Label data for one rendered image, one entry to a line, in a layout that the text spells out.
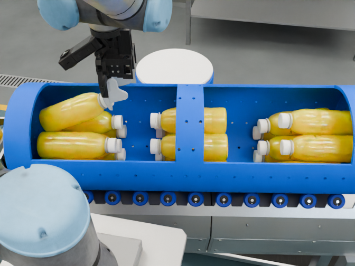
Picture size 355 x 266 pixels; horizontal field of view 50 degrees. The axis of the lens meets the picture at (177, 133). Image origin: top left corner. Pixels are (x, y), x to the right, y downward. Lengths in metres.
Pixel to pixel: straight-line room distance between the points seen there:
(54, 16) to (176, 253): 0.47
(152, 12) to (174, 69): 0.77
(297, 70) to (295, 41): 0.50
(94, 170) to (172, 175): 0.19
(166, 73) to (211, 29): 2.58
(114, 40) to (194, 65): 0.59
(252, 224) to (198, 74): 0.55
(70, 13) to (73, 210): 0.33
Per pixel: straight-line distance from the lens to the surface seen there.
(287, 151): 0.97
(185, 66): 1.38
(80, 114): 0.96
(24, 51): 3.83
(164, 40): 3.71
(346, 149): 1.00
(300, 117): 0.99
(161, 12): 0.62
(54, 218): 0.48
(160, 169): 0.89
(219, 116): 0.94
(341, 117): 1.02
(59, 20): 0.69
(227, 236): 1.12
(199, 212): 1.06
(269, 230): 1.12
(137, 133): 1.15
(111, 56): 0.85
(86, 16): 0.68
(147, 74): 1.35
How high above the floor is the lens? 1.78
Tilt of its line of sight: 43 degrees down
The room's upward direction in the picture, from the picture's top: 1 degrees counter-clockwise
